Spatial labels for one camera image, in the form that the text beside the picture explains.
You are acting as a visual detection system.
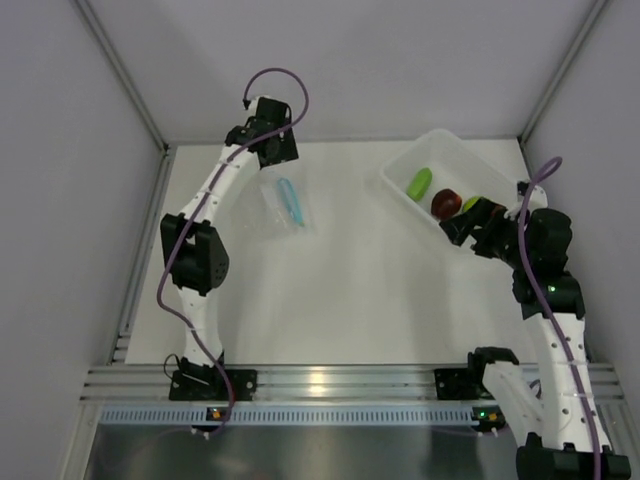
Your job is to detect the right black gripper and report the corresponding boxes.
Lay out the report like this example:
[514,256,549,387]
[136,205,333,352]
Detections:
[441,197,534,270]

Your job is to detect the green fake apple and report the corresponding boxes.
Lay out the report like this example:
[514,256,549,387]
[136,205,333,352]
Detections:
[462,196,481,213]

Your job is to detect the red fake apple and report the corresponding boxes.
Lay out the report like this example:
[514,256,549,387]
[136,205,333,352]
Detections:
[431,189,462,220]

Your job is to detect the green fake food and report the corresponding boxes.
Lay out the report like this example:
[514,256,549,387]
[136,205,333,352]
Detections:
[406,167,433,202]

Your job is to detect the clear zip top bag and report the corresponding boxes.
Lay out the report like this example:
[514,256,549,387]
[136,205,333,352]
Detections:
[252,165,316,240]

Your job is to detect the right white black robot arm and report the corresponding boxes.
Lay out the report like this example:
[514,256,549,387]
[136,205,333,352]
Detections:
[439,198,632,479]

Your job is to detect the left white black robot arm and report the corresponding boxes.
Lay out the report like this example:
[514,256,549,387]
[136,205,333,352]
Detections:
[160,96,299,401]

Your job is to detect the clear plastic bin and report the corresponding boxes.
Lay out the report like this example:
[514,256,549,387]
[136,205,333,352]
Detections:
[379,129,526,249]

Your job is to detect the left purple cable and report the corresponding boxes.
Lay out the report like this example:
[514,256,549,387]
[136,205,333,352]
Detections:
[157,67,310,426]

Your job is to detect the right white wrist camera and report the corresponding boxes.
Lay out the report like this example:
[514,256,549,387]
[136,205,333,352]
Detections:
[516,180,548,211]

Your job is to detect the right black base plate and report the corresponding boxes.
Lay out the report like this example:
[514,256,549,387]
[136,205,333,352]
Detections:
[434,368,493,401]

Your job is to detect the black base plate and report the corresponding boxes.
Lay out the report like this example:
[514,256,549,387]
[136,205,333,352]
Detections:
[434,368,493,401]
[169,365,258,402]

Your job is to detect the aluminium mounting rail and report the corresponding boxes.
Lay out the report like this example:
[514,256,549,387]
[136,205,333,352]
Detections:
[79,363,624,404]

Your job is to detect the left aluminium frame post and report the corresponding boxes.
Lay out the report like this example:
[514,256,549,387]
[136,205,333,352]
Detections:
[71,0,169,152]

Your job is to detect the aluminium frame post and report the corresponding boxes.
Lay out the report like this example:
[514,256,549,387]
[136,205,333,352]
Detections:
[517,0,613,146]
[71,0,169,152]

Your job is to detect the right aluminium frame post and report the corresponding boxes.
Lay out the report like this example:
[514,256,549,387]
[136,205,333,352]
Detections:
[517,0,613,146]

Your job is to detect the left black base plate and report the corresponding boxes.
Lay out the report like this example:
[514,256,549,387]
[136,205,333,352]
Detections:
[169,365,258,402]

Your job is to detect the white slotted cable duct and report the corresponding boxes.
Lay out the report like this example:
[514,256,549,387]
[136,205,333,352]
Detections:
[100,405,504,430]

